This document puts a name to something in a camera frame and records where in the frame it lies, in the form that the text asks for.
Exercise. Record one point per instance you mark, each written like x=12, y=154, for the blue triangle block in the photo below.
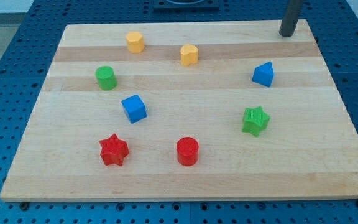
x=264, y=74

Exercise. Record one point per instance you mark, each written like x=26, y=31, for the wooden board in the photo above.
x=309, y=150

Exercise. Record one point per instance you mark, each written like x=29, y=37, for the red cylinder block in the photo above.
x=187, y=151

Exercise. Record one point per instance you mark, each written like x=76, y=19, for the blue cube block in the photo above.
x=134, y=108

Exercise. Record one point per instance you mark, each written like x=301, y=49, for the yellow heart block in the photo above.
x=189, y=54

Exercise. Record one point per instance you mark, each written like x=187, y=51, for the red star block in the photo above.
x=113, y=150

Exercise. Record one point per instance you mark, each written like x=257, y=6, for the green star block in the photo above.
x=255, y=120

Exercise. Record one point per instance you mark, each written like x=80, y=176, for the green cylinder block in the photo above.
x=106, y=77

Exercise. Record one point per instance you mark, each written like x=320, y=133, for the yellow hexagon block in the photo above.
x=135, y=42

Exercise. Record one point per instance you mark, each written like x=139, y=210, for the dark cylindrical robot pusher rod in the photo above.
x=291, y=17

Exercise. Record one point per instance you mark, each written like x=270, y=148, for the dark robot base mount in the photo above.
x=184, y=5

